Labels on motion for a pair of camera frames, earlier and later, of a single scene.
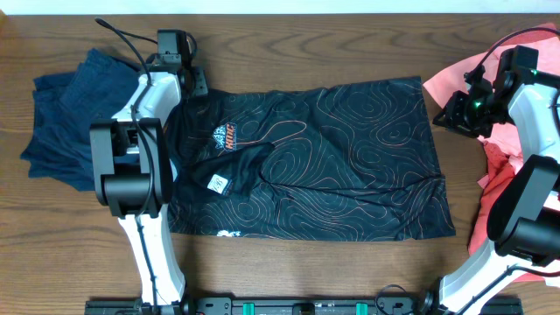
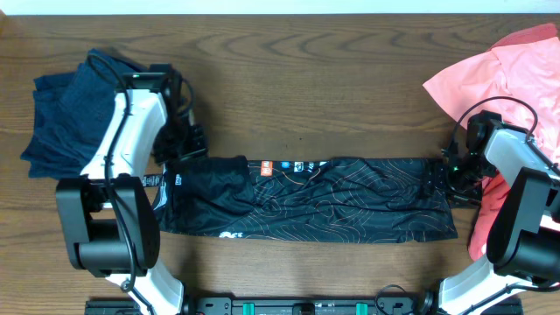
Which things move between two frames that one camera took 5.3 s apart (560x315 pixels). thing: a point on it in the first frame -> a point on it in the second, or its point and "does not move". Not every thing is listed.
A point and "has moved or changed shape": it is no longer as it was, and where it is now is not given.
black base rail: (307, 306) does not move
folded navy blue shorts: (66, 104) does not move
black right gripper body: (473, 117) -> (462, 182)
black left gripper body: (198, 84) -> (176, 143)
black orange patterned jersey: (335, 160) has moved or changed shape
